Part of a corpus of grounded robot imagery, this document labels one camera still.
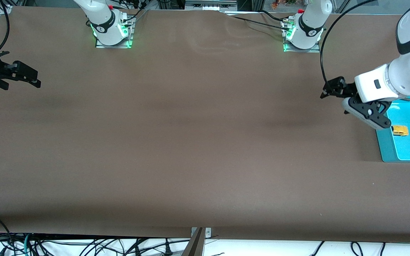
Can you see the yellow toy beetle car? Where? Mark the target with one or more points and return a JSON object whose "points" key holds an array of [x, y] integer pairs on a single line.
{"points": [[400, 131]]}

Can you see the teal plastic bin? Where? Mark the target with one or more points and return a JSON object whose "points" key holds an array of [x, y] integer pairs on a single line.
{"points": [[409, 145]]}

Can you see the orange background objects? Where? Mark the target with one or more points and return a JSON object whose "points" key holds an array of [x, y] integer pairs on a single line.
{"points": [[283, 3]]}

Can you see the grey metal rack unit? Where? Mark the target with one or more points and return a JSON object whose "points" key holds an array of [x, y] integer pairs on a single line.
{"points": [[210, 4]]}

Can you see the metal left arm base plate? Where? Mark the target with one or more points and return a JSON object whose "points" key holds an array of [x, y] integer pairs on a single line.
{"points": [[303, 50]]}

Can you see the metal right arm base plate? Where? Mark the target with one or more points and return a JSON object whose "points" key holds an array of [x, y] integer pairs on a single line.
{"points": [[131, 33]]}

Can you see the small metal table bracket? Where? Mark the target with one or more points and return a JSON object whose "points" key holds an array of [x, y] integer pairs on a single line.
{"points": [[208, 233]]}

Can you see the dark wedge post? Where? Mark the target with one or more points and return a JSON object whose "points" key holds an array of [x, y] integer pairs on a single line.
{"points": [[195, 245]]}

